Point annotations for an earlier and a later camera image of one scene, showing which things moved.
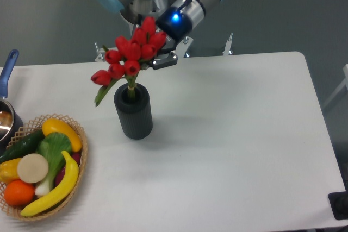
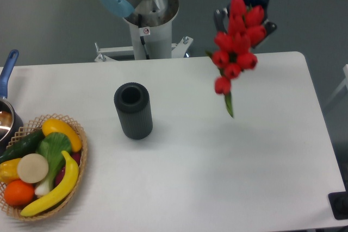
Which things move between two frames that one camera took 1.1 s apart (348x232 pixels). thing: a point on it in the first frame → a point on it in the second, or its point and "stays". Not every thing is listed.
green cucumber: [28, 145] stays
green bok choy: [54, 146] stays
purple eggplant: [60, 174] stays
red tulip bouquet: [131, 57] → [231, 54]
